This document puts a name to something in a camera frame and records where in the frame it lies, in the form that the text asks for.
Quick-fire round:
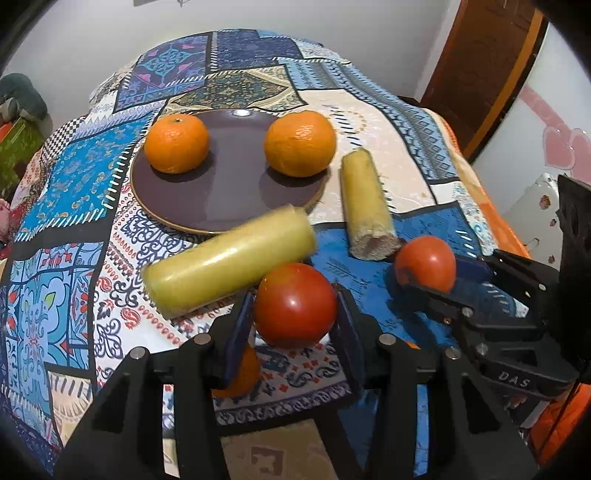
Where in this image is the red tomato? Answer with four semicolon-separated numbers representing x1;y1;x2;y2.
394;235;457;293
253;263;338;349

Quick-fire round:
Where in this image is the small tangerine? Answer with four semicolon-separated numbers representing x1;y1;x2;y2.
212;344;262;398

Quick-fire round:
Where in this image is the large orange with sticker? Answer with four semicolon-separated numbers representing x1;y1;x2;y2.
143;114;209;175

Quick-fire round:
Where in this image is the patchwork bed cover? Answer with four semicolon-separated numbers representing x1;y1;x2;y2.
1;29;525;476

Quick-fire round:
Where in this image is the white sliding wardrobe door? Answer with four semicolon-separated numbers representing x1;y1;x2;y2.
473;24;590;213

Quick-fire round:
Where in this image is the dark purple plate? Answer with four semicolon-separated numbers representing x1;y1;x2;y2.
129;109;329;234

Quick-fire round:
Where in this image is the brown wooden door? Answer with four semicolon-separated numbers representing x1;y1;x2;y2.
421;0;548;162

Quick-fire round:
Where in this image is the green storage box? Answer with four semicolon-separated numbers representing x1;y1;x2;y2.
0;118;44;201

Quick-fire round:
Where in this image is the grey green plush pillow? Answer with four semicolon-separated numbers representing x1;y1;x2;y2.
0;73;47;124

